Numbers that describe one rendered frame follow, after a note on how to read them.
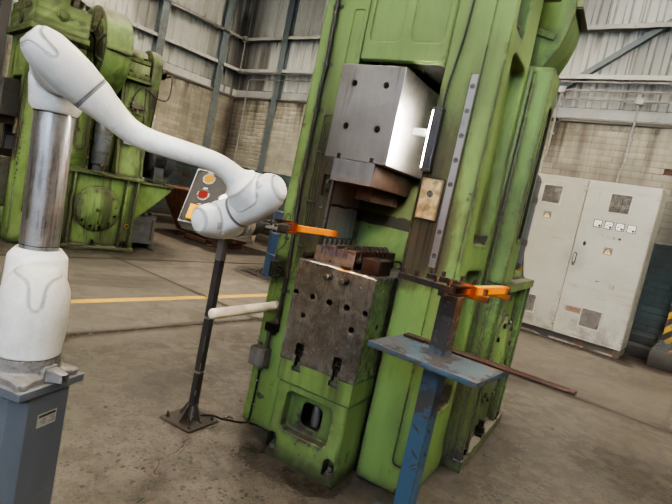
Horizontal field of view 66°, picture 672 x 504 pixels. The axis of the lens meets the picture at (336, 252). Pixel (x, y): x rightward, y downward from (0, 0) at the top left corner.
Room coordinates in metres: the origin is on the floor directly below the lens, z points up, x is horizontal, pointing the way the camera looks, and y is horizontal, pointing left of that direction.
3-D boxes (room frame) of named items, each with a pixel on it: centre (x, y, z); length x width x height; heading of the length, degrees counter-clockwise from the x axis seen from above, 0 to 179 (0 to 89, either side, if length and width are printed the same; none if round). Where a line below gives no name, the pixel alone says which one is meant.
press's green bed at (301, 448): (2.36, -0.15, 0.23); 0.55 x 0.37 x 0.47; 151
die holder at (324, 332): (2.36, -0.15, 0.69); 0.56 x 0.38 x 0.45; 151
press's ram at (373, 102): (2.35, -0.14, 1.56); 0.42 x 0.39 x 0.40; 151
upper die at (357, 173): (2.37, -0.10, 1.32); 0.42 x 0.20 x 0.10; 151
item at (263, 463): (2.15, 0.03, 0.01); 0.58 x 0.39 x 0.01; 61
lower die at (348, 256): (2.37, -0.10, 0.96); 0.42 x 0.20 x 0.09; 151
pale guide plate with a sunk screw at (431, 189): (2.15, -0.34, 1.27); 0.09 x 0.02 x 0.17; 61
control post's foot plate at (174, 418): (2.39, 0.53, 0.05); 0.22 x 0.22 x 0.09; 61
